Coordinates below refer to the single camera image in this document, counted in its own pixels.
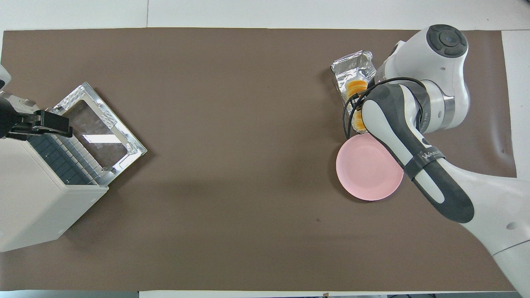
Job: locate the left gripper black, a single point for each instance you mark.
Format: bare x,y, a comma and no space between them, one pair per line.
27,124

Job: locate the aluminium foil tray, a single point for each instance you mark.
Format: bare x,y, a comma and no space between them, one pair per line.
352,68

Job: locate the sliced orange bread loaf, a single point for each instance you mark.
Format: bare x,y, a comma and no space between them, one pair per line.
357,87

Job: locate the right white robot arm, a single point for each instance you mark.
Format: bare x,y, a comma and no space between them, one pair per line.
439,58

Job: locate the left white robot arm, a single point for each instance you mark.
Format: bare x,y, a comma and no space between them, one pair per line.
5,118

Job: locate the glass oven door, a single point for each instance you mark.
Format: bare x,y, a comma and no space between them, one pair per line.
99,124

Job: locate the white toaster oven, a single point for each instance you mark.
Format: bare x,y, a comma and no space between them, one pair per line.
33,207

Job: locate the brown paper table mat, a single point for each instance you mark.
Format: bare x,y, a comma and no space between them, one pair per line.
207,165

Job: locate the pink round plate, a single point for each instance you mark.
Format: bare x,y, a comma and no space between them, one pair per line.
364,169

